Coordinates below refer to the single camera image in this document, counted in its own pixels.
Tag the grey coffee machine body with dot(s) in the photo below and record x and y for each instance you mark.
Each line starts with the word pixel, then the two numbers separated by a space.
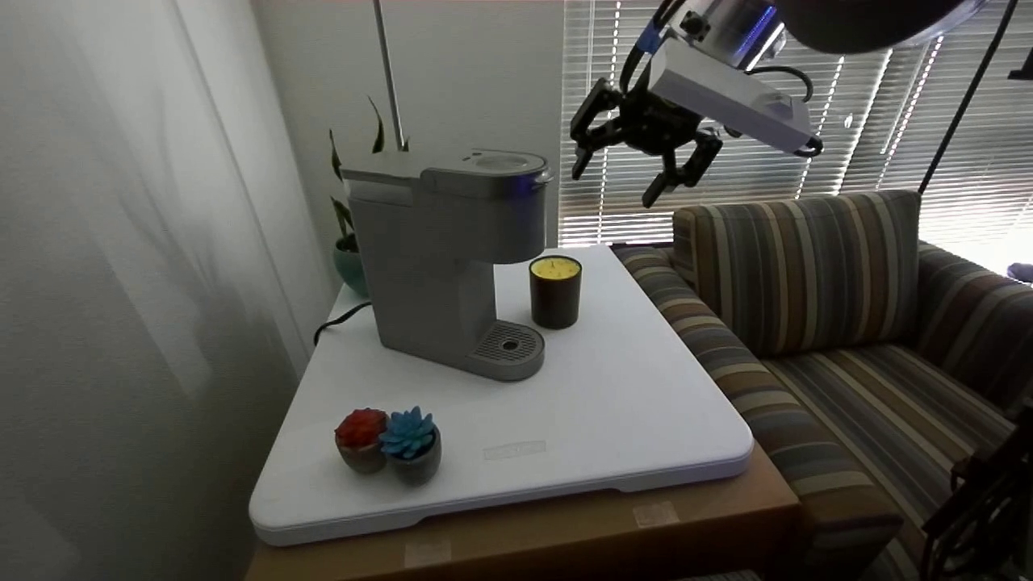
pixel 425 270

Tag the blue succulent in pot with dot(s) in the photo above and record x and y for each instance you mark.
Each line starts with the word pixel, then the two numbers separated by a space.
pixel 412 439

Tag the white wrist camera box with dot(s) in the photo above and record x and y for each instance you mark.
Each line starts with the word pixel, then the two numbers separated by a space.
pixel 726 98

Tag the striped sofa back cushion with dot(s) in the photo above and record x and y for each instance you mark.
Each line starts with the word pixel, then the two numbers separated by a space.
pixel 800 270

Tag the red succulent in pot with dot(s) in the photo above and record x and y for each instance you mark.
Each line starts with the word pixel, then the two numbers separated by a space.
pixel 363 435

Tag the striped sofa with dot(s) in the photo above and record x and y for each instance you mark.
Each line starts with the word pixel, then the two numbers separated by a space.
pixel 861 408

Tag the white window blinds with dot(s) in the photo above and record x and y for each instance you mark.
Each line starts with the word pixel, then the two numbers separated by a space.
pixel 861 149

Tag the thin black stand pole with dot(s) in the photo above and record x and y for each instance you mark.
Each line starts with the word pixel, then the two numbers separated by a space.
pixel 967 98

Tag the black metal stand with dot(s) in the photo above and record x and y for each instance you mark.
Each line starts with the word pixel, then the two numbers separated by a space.
pixel 984 505

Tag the dark jar yellow candle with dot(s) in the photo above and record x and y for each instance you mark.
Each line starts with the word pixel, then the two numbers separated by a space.
pixel 556 291

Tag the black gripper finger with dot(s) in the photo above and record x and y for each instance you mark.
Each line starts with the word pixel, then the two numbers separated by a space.
pixel 587 125
pixel 688 170

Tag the grey coffee machine lid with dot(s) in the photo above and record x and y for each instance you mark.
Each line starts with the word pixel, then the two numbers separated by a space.
pixel 503 161

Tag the thin grey lamp pole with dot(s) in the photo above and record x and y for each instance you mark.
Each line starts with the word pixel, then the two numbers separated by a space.
pixel 389 76

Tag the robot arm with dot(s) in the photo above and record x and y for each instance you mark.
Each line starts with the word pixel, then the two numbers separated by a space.
pixel 851 19

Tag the brown table base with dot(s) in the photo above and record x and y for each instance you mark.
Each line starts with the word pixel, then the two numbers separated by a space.
pixel 601 534

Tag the snake plant in teal pot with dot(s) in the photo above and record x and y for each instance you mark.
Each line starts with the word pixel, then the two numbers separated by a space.
pixel 346 260

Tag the white plastic table board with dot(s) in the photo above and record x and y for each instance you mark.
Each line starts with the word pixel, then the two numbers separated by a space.
pixel 601 408

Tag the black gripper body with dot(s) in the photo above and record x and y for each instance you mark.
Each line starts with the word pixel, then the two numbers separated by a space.
pixel 659 125

